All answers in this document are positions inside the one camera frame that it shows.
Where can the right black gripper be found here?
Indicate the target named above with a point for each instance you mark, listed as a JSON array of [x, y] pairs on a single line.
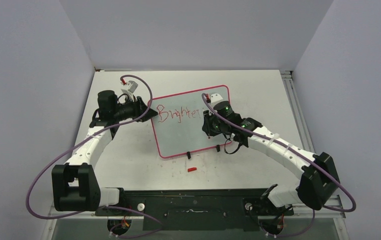
[[207, 127]]

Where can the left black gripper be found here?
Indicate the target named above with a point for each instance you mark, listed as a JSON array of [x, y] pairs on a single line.
[[138, 106]]

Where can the pink framed whiteboard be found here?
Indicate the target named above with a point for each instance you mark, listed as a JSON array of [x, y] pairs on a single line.
[[178, 125]]

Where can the red marker cap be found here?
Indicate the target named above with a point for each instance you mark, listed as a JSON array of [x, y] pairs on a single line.
[[191, 169]]

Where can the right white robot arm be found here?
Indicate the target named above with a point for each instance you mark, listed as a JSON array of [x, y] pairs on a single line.
[[317, 174]]

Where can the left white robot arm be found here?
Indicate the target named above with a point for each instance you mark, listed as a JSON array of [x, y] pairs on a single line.
[[74, 183]]

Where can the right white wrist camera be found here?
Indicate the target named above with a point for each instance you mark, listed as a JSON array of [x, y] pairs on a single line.
[[213, 99]]

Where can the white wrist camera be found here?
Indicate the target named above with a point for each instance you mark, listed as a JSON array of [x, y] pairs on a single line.
[[213, 99], [129, 89]]

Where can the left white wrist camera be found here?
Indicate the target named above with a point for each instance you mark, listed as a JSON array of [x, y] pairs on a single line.
[[129, 89]]

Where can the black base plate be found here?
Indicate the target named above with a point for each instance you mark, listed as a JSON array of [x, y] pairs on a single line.
[[198, 210]]

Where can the aluminium rail frame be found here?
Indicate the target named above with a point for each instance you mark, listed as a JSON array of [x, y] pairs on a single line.
[[131, 161]]

